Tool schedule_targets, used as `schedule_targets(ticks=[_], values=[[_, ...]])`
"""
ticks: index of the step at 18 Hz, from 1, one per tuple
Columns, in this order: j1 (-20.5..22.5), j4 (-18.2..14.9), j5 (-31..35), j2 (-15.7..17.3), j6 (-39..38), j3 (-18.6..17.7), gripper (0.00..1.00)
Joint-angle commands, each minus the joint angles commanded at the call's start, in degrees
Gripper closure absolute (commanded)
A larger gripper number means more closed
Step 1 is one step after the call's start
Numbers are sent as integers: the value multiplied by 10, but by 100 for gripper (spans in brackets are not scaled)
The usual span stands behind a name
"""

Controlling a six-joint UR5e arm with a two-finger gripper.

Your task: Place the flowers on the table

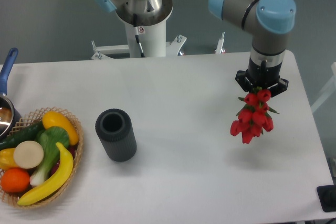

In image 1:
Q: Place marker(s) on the yellow lemon toy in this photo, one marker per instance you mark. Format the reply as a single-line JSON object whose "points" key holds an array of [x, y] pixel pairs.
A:
{"points": [[53, 118]]}

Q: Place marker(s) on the red tulip bouquet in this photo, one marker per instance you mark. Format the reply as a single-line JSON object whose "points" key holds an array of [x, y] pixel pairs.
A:
{"points": [[255, 116]]}

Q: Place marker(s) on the woven wicker basket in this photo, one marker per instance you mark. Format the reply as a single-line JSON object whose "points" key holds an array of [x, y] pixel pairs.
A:
{"points": [[32, 117]]}

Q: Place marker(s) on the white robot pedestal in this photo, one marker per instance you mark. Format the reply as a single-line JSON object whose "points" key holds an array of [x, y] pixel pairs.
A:
{"points": [[145, 27]]}

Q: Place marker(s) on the orange plastic fruit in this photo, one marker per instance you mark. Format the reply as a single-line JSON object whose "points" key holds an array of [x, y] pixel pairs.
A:
{"points": [[15, 180]]}

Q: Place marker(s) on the beige round disc toy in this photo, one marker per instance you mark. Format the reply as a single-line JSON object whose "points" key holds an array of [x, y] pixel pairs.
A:
{"points": [[28, 154]]}

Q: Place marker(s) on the red fruit toy in basket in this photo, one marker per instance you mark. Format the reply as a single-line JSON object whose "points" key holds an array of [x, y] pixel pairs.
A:
{"points": [[72, 150]]}

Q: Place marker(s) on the dark grey ribbed vase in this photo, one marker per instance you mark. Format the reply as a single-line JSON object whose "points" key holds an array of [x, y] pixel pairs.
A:
{"points": [[114, 129]]}

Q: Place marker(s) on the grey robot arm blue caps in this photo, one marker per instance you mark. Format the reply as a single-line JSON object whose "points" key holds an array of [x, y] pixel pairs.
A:
{"points": [[268, 21]]}

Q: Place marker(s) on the green bok choy toy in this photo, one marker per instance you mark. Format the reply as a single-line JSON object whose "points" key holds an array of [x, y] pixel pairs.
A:
{"points": [[48, 139]]}

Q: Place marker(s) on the yellow bell pepper toy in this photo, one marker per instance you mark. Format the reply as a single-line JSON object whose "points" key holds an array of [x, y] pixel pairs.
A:
{"points": [[7, 159]]}

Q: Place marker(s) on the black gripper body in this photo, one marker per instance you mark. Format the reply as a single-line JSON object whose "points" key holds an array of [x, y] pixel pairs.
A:
{"points": [[263, 76]]}

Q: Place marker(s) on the white frame at right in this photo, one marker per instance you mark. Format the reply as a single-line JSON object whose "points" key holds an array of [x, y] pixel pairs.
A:
{"points": [[325, 92]]}

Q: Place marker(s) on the blue handled saucepan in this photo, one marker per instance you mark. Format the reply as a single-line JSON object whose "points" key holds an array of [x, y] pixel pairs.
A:
{"points": [[9, 115]]}

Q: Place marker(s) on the green cucumber toy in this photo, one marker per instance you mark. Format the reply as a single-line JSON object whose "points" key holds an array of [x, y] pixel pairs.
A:
{"points": [[28, 133]]}

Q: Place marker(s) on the yellow plastic banana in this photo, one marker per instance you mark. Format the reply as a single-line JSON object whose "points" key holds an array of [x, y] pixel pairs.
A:
{"points": [[53, 183]]}

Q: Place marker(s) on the black device at table edge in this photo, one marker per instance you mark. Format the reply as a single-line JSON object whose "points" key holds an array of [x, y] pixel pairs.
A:
{"points": [[326, 196]]}

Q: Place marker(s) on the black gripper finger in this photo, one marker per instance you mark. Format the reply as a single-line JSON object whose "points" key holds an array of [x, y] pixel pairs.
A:
{"points": [[243, 81], [278, 88]]}

